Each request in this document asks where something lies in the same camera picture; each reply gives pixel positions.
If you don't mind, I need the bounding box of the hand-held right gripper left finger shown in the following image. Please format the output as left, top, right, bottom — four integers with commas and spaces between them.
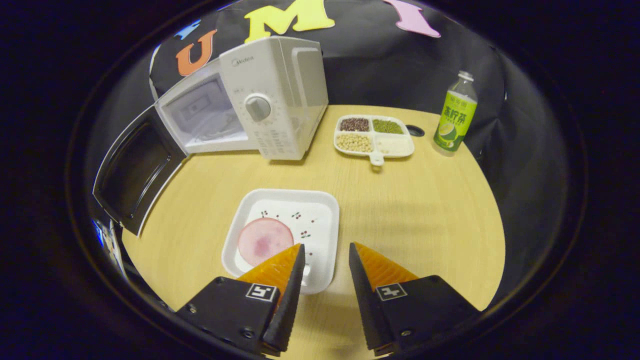
175, 243, 307, 357

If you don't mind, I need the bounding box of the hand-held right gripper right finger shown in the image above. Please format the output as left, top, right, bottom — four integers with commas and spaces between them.
348, 242, 482, 357

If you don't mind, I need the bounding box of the pink round food slice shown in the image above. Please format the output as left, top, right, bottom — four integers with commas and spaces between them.
237, 217, 295, 267

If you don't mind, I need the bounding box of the white square plate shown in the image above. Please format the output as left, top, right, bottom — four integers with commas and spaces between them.
221, 188, 340, 295

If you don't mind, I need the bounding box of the white microwave oven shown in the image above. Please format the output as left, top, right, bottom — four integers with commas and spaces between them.
92, 36, 329, 237

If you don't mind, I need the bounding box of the white divided tray with beans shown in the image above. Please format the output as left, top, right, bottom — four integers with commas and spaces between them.
333, 114, 415, 167

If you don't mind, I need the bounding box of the green label drink bottle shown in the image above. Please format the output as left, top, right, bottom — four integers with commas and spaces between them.
433, 70, 478, 157

